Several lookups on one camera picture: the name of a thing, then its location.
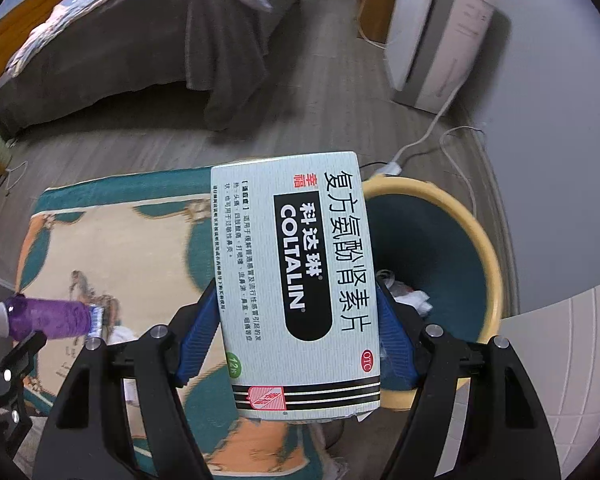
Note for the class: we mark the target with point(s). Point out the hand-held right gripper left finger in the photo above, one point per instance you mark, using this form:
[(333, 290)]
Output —
[(200, 340)]

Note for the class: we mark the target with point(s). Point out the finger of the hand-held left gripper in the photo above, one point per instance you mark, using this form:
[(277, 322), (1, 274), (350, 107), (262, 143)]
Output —
[(20, 360)]

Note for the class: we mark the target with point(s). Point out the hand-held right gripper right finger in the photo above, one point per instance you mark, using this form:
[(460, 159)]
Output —
[(395, 330)]

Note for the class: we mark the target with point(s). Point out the purple tube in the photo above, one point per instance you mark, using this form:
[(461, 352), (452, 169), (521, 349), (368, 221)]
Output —
[(50, 317)]

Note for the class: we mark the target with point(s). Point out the yellow and teal bin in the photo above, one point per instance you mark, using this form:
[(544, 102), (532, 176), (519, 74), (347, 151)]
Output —
[(430, 240)]

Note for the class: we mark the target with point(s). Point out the pale green medicine box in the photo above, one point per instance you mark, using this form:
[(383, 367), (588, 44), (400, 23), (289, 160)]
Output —
[(290, 260)]

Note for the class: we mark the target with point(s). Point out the teal and orange printed mat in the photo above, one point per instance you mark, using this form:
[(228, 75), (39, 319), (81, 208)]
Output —
[(130, 240)]

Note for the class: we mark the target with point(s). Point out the white power strip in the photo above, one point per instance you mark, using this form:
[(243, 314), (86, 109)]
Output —
[(391, 166)]

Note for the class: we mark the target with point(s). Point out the white tiled panel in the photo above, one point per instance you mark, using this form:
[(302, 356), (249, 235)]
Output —
[(570, 370)]

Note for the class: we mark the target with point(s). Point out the white floor appliance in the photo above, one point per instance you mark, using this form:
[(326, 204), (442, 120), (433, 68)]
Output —
[(420, 35)]

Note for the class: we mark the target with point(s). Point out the bed with grey bedspread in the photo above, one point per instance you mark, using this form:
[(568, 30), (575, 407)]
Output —
[(130, 45)]

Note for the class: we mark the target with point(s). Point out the wooden headboard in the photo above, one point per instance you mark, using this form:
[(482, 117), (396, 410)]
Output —
[(10, 40)]

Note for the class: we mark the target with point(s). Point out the wooden cabinet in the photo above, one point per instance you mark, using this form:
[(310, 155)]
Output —
[(380, 5)]

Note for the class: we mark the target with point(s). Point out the light floral quilt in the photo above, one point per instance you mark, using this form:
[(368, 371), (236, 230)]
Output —
[(80, 10)]

